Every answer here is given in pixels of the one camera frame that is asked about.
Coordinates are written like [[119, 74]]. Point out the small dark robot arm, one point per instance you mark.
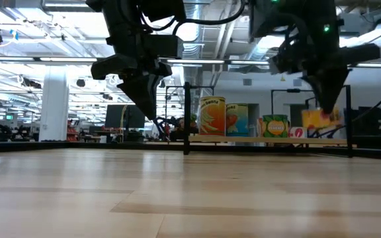
[[170, 127]]

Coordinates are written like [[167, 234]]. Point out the black rectangular rig frame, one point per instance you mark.
[[293, 90], [177, 87]]

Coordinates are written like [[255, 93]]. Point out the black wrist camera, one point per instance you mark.
[[362, 53], [167, 46]]

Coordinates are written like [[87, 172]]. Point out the green exit sign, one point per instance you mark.
[[9, 117]]

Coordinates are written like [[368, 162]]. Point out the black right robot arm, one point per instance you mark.
[[309, 20]]

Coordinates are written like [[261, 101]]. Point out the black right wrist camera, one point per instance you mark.
[[362, 53]]

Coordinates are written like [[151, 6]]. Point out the small green leafy plant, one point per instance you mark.
[[194, 120]]

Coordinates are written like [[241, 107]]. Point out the dark monitor back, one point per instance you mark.
[[370, 120]]

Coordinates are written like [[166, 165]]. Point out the tall blue orange can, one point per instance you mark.
[[237, 119]]

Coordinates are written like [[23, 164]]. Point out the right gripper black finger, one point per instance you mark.
[[324, 91], [339, 82]]

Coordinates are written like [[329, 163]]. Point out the wooden shelf with black frame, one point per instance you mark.
[[243, 140]]

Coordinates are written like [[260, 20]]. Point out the tall orange green beans can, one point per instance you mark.
[[212, 115]]

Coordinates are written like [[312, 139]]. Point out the black table border frame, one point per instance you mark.
[[28, 145]]

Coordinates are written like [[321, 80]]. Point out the wide yellow pink fruit can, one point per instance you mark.
[[313, 119]]

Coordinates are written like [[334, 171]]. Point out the silver ventilation duct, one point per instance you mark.
[[194, 43]]

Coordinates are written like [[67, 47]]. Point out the black computer monitor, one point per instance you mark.
[[114, 115]]

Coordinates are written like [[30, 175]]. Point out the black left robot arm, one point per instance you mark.
[[124, 20]]

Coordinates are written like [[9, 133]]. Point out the white pink salmon can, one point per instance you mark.
[[298, 132]]

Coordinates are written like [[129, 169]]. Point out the green sliced peaches can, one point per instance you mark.
[[276, 127]]

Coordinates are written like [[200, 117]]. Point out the red tool cabinet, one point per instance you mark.
[[73, 130]]

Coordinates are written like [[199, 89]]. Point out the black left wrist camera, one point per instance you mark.
[[167, 46]]

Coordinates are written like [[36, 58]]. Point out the wall air vent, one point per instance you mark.
[[247, 82], [297, 82]]

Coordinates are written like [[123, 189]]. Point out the white building pillar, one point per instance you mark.
[[54, 105]]

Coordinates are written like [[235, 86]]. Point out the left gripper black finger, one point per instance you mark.
[[157, 92], [141, 96]]

